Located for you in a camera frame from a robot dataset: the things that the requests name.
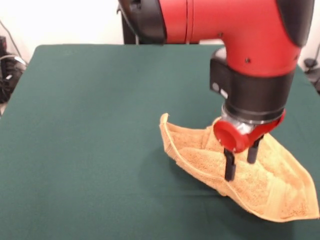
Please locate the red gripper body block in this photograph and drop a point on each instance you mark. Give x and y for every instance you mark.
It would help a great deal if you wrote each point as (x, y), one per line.
(230, 137)

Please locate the black floor device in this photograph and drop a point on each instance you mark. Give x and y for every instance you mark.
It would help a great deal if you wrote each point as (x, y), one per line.
(312, 72)

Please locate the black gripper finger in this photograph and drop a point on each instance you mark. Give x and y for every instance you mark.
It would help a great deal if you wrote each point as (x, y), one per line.
(230, 167)
(252, 155)

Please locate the small black box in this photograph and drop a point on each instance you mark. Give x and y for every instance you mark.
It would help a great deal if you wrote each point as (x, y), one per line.
(2, 43)

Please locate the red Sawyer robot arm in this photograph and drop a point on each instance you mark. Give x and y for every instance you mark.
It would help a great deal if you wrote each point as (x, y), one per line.
(250, 37)

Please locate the dark green table cloth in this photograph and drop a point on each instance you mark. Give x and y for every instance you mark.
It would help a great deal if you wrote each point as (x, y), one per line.
(75, 150)

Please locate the orange terry towel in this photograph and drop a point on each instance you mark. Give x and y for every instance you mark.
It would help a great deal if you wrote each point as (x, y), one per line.
(262, 190)

